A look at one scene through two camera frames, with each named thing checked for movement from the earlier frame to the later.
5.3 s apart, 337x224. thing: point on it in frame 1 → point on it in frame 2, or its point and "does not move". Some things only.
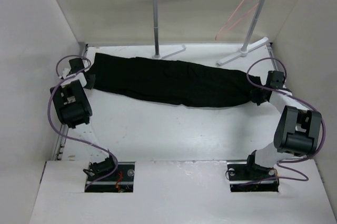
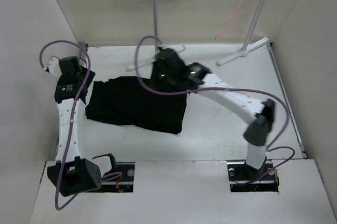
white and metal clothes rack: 248,45 does not move
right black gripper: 254,97 → 155,80
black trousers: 171,81 → 126,101
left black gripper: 92,80 does not move
